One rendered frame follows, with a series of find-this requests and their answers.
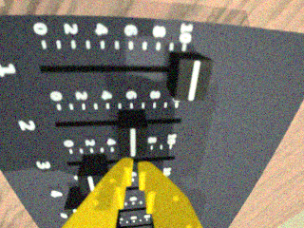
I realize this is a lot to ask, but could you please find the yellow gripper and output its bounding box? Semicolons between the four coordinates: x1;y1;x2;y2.
62;158;202;228

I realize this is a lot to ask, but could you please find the black lighting desk panel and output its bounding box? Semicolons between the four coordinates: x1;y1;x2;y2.
0;15;304;228

